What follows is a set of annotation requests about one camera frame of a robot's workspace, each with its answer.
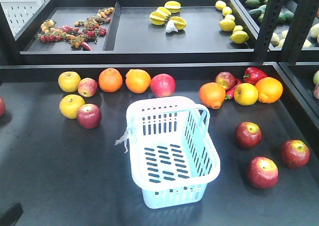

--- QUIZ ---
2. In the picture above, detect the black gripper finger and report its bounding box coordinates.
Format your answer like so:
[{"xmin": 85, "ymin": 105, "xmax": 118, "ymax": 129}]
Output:
[{"xmin": 0, "ymin": 203, "xmax": 24, "ymax": 226}]

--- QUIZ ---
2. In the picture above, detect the light blue plastic basket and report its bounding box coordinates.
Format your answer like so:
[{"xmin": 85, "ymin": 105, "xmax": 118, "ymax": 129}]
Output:
[{"xmin": 116, "ymin": 96, "xmax": 220, "ymax": 209}]

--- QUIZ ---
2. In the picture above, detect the orange right of basket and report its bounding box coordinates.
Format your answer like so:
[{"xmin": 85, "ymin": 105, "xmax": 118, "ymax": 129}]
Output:
[{"xmin": 199, "ymin": 82, "xmax": 226, "ymax": 110}]

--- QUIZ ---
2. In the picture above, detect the orange near front apples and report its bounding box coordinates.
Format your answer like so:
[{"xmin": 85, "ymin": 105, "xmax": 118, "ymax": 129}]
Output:
[{"xmin": 255, "ymin": 77, "xmax": 283, "ymax": 104}]

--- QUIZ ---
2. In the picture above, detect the yellow apple front left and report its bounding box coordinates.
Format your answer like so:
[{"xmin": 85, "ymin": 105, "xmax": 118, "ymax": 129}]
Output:
[{"xmin": 59, "ymin": 94, "xmax": 85, "ymax": 119}]

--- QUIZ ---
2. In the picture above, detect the yellow apple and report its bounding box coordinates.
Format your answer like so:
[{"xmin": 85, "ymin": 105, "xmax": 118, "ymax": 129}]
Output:
[
  {"xmin": 58, "ymin": 71, "xmax": 81, "ymax": 93},
  {"xmin": 59, "ymin": 94, "xmax": 85, "ymax": 119}
]

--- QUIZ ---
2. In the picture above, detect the dark red apple left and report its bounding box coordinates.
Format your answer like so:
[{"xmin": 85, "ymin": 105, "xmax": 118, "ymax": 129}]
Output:
[{"xmin": 77, "ymin": 104, "xmax": 102, "ymax": 129}]

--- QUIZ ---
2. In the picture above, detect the yellow apple back left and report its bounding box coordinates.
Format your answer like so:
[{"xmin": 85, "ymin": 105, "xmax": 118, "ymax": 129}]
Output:
[{"xmin": 58, "ymin": 71, "xmax": 81, "ymax": 93}]

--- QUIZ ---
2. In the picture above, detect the pinkish red apple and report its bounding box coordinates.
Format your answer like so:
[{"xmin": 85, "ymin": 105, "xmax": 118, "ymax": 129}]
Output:
[{"xmin": 78, "ymin": 78, "xmax": 98, "ymax": 98}]

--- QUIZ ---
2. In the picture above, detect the orange middle left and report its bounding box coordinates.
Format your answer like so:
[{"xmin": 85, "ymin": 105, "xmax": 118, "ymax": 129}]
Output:
[{"xmin": 98, "ymin": 68, "xmax": 123, "ymax": 93}]

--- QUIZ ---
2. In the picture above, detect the orange middle right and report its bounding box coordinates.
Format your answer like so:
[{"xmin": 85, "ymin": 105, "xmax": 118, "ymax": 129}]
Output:
[{"xmin": 125, "ymin": 69, "xmax": 151, "ymax": 94}]

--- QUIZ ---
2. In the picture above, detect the red apple beside oranges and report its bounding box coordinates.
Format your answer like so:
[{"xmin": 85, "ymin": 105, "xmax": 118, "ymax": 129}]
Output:
[{"xmin": 150, "ymin": 73, "xmax": 176, "ymax": 98}]

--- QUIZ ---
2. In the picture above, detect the white garlic bulb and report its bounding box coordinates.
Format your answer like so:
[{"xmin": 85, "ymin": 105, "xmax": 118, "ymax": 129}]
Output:
[{"xmin": 165, "ymin": 20, "xmax": 178, "ymax": 33}]

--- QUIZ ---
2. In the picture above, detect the red chili pepper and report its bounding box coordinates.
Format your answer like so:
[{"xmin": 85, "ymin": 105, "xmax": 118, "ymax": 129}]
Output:
[{"xmin": 225, "ymin": 78, "xmax": 242, "ymax": 100}]

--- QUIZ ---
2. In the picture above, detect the small red apple back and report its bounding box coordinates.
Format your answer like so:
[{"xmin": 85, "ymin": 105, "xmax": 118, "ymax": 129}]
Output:
[{"xmin": 215, "ymin": 71, "xmax": 236, "ymax": 91}]

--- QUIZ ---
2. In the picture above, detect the yellow round fruit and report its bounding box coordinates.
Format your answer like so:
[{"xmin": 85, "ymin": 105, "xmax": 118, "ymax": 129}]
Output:
[{"xmin": 234, "ymin": 83, "xmax": 259, "ymax": 106}]

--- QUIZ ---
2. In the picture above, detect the red bell pepper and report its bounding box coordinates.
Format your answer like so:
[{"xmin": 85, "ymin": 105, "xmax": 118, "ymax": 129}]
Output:
[{"xmin": 243, "ymin": 67, "xmax": 268, "ymax": 85}]

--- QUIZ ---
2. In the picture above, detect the black wooden display stand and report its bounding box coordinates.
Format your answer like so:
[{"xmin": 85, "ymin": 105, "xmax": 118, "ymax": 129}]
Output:
[{"xmin": 0, "ymin": 0, "xmax": 319, "ymax": 226}]

